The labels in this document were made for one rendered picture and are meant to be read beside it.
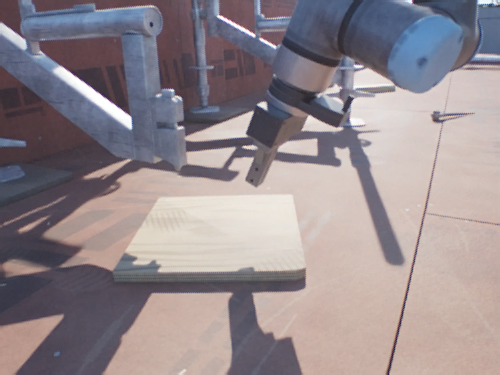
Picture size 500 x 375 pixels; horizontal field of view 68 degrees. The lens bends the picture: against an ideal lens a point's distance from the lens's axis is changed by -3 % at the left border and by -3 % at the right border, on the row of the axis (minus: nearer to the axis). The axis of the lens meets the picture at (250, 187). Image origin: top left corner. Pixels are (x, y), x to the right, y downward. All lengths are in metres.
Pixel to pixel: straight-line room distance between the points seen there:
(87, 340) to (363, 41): 0.51
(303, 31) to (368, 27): 0.09
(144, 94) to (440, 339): 0.59
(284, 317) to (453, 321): 0.22
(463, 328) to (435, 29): 0.37
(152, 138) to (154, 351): 0.38
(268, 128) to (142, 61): 0.27
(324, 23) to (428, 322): 0.41
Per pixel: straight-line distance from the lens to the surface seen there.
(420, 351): 0.53
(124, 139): 0.78
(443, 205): 0.93
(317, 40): 0.54
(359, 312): 0.56
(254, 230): 0.71
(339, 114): 0.57
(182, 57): 2.04
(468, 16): 0.63
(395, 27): 0.49
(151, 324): 0.56
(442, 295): 0.63
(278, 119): 0.55
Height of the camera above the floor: 0.35
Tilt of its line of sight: 21 degrees down
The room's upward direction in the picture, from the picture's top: 2 degrees counter-clockwise
